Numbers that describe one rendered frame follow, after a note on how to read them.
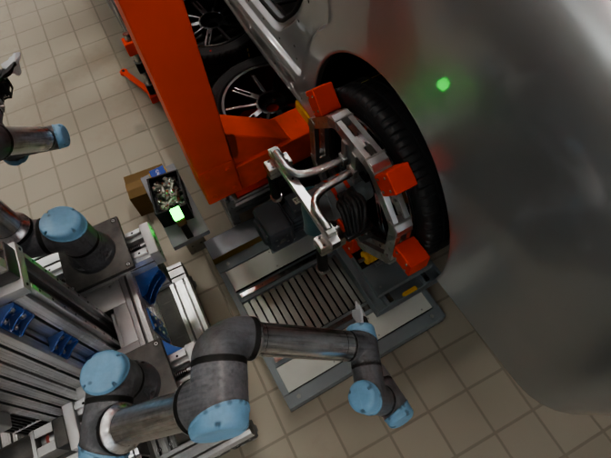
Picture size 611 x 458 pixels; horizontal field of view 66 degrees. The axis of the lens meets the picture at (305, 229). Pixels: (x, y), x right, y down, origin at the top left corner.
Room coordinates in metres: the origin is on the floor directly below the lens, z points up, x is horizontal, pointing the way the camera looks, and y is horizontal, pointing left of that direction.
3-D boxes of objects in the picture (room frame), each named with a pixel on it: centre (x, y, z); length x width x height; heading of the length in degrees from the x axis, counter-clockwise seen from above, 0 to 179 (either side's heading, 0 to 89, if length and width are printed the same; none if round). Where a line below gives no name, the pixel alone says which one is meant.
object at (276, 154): (0.94, -0.04, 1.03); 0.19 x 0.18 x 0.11; 114
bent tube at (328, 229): (0.76, -0.12, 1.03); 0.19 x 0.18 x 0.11; 114
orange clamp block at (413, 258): (0.62, -0.32, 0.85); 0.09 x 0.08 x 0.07; 24
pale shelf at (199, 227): (1.20, 0.58, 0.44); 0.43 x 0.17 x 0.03; 24
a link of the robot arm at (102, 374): (0.31, 0.55, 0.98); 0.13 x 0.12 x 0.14; 0
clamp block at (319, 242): (0.66, -0.07, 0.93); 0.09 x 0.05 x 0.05; 114
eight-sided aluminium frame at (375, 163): (0.90, -0.19, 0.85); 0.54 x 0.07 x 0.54; 24
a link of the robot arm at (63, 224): (0.78, 0.73, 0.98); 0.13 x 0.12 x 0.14; 97
